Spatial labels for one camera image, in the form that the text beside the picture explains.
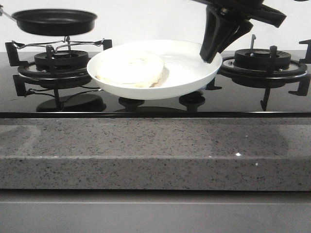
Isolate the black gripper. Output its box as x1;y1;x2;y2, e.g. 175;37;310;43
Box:
196;0;286;63

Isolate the white plate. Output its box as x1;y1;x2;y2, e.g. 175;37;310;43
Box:
87;40;222;100

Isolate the fried egg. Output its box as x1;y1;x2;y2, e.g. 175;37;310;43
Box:
96;50;165;88

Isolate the black frying pan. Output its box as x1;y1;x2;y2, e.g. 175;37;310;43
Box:
0;8;97;36

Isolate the right black gas burner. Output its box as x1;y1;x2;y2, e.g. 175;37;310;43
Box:
233;49;291;71

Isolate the black gas burner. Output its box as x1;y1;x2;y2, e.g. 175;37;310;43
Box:
233;49;291;71
34;50;89;70

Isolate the left black gas burner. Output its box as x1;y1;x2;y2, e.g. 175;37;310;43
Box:
34;50;89;70

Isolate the black glass cooktop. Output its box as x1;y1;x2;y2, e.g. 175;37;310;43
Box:
0;52;311;118

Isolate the wire pan support ring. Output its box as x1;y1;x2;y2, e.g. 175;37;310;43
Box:
11;35;105;54

